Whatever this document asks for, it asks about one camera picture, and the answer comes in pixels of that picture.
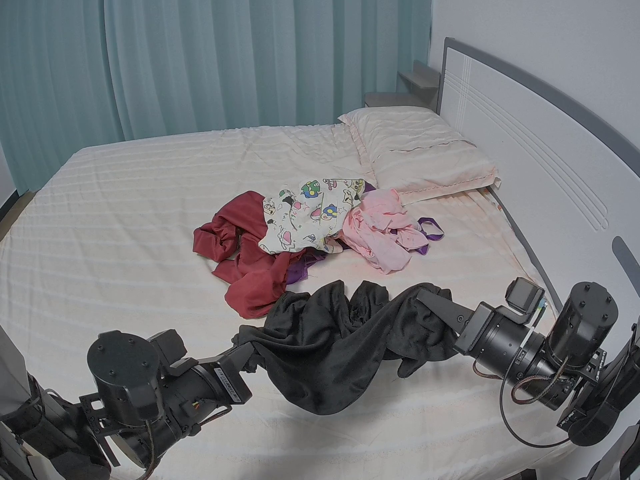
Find purple garment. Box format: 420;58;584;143
285;179;445;286

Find grey bedside table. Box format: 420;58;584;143
364;60;441;109

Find bed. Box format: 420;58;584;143
0;37;640;480

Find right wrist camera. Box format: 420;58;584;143
504;277;547;326

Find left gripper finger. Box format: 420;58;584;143
231;334;264;374

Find pink garment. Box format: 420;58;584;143
340;188;431;275

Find white printed pyjama top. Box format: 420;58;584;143
258;175;371;256

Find black garment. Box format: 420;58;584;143
235;280;461;416

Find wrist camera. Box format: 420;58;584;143
147;329;201;376
504;277;547;326

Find black cable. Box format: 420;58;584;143
497;368;576;446

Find blue-green curtain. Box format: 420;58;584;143
0;0;128;194
102;0;433;141

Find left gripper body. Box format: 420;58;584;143
162;350;252;429

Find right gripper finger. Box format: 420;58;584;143
415;288;477;339

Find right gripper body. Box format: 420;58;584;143
454;302;551;376

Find dark red garment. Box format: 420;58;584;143
193;191;293;319

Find cream pillow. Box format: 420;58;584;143
337;106;502;204

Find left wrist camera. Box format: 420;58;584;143
147;329;201;376

